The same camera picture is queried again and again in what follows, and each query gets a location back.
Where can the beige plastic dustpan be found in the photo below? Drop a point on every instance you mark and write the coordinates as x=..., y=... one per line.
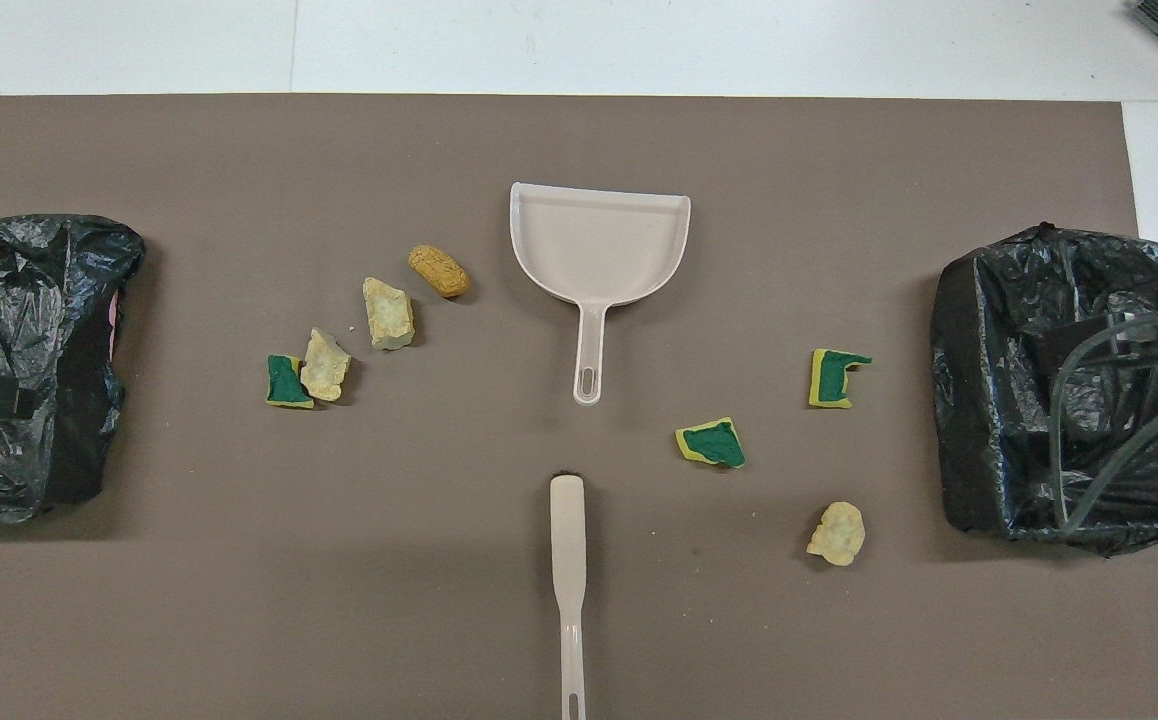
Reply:
x=599, y=250

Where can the green and yellow sponge piece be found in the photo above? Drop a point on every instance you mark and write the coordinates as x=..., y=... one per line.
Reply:
x=714, y=445
x=284, y=382

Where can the beige hand brush black bristles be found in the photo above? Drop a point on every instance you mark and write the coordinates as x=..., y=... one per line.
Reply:
x=567, y=520

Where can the orange-brown sponge chunk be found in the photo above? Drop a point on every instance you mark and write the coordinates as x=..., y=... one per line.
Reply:
x=439, y=270

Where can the pale yellow foam chunk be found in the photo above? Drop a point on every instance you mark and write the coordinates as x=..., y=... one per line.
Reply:
x=389, y=315
x=324, y=368

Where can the notched green yellow sponge piece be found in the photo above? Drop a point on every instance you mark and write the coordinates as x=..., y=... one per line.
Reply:
x=829, y=380

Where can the small rounded yellow foam chunk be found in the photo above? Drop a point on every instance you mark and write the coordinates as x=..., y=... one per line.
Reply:
x=837, y=535

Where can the pink plastic bin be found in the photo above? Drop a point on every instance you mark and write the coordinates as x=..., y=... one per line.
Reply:
x=116, y=320

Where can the large brown table mat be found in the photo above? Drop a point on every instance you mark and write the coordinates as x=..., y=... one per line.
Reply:
x=439, y=550

